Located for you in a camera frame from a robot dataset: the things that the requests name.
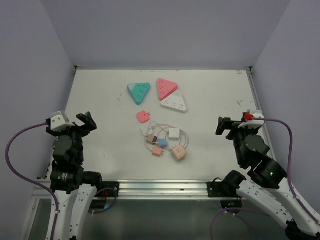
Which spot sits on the pink cube plug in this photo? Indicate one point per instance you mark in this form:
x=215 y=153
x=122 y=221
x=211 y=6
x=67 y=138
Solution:
x=157 y=151
x=151 y=139

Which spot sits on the blue cube plug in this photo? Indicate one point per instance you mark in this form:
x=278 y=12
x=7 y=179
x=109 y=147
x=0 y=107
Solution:
x=162 y=143

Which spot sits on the white cube plug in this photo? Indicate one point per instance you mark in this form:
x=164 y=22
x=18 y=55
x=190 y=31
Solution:
x=174 y=133

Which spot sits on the pink square plug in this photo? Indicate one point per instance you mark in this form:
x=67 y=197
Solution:
x=143 y=116

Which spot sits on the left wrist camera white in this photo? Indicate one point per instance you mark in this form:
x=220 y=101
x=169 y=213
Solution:
x=59 y=121

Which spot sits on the white power strip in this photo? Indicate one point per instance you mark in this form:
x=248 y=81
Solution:
x=175 y=102

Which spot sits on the aluminium table rail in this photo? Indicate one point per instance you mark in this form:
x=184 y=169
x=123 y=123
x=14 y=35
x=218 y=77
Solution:
x=165 y=190

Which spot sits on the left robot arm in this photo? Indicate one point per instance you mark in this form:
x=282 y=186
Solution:
x=73 y=188

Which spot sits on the pink triangular socket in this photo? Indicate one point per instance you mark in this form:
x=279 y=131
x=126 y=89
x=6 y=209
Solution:
x=165 y=88

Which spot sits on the white square plug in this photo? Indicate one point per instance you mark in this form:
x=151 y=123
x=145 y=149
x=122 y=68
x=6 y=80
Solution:
x=144 y=130

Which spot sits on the orange cube plug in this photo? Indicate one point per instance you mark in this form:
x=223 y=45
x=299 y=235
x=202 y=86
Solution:
x=178 y=152

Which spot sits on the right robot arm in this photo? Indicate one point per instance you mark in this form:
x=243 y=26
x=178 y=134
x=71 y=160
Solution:
x=269 y=186

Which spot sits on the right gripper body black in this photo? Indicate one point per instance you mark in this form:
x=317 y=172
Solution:
x=237 y=134

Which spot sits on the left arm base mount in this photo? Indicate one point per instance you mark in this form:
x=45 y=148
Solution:
x=113 y=188

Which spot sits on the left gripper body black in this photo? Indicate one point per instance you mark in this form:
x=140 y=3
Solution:
x=75 y=132

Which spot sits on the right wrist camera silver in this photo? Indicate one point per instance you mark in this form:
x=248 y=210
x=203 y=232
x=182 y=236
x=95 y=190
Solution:
x=252 y=119

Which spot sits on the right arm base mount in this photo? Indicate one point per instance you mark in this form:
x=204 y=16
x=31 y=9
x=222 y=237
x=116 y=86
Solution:
x=217 y=188

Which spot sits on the teal triangular socket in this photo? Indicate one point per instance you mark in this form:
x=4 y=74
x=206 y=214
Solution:
x=138 y=91

